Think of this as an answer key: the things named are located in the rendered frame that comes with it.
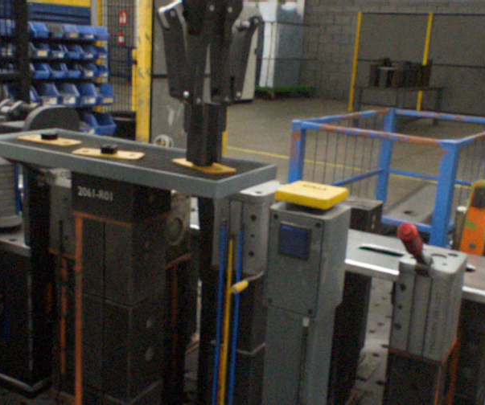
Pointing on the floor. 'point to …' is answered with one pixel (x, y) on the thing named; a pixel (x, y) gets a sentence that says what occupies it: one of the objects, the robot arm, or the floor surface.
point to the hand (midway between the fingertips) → (204, 132)
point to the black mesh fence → (6, 53)
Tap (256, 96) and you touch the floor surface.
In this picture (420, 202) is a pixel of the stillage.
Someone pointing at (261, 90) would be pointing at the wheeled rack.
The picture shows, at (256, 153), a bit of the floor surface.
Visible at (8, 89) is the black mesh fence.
